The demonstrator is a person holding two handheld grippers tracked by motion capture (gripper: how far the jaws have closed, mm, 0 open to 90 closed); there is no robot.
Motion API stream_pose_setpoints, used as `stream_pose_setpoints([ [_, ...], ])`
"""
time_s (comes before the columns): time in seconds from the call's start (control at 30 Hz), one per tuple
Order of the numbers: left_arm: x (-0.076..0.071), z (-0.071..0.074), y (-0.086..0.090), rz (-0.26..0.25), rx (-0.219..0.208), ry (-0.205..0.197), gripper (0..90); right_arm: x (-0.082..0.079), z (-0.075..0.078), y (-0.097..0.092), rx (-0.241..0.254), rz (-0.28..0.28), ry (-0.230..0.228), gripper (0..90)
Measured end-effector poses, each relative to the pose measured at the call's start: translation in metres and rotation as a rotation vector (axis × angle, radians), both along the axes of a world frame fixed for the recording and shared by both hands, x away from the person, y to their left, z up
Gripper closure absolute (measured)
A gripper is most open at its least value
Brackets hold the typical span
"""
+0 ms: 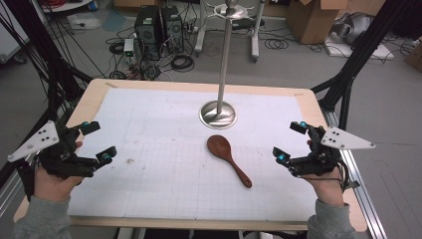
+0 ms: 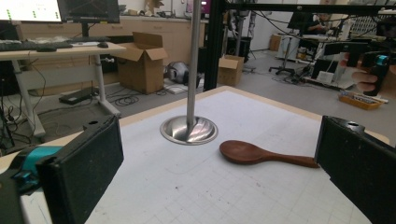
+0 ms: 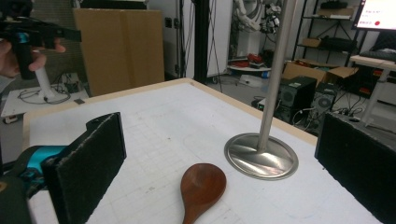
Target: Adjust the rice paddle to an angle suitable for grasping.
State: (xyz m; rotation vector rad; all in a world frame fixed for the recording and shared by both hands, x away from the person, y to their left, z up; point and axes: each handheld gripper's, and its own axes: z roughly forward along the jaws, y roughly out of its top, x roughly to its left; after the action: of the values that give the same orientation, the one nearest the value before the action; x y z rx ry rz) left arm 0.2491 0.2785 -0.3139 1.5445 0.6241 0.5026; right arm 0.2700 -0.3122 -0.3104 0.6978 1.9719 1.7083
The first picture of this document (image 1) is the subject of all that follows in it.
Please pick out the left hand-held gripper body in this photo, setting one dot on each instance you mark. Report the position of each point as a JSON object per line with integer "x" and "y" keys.
{"x": 31, "y": 142}

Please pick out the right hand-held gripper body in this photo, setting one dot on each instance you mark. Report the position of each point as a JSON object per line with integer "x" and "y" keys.
{"x": 345, "y": 139}

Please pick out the brown wooden spoon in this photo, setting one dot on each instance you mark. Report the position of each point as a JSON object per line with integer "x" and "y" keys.
{"x": 219, "y": 146}

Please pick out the person's left hand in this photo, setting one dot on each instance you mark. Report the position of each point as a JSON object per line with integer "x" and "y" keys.
{"x": 51, "y": 189}

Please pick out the person's right hand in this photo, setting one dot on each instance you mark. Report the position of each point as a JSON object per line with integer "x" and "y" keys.
{"x": 328, "y": 189}

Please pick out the white grid paper mat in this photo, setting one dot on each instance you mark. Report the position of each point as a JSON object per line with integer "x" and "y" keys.
{"x": 159, "y": 172}

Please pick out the steel utensil hanging stand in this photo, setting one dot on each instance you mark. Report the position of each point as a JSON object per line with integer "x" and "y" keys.
{"x": 218, "y": 116}

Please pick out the small white power box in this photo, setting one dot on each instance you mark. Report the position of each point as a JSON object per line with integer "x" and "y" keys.
{"x": 128, "y": 47}

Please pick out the white foam board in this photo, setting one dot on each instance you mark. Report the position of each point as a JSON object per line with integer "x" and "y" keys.
{"x": 371, "y": 52}

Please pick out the white stand leg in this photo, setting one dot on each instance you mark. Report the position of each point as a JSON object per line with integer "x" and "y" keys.
{"x": 254, "y": 43}
{"x": 200, "y": 33}

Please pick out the clear plastic bag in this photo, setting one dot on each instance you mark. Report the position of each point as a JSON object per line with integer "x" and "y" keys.
{"x": 84, "y": 21}

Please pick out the brown cardboard box corner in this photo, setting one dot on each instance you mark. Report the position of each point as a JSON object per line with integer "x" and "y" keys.
{"x": 414, "y": 58}

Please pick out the open cardboard box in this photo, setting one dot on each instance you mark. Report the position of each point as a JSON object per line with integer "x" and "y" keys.
{"x": 312, "y": 20}

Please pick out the grey rounded appliance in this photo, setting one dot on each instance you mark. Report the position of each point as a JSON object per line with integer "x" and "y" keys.
{"x": 353, "y": 28}

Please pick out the black computer tower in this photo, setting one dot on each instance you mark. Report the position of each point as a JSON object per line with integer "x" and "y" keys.
{"x": 173, "y": 30}
{"x": 147, "y": 31}

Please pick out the small metal bracket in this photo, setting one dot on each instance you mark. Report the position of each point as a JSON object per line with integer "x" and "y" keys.
{"x": 354, "y": 184}

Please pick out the aluminium rail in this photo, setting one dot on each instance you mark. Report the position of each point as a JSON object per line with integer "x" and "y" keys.
{"x": 363, "y": 199}

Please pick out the black frame strut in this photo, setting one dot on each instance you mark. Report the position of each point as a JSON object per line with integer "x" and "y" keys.
{"x": 358, "y": 56}

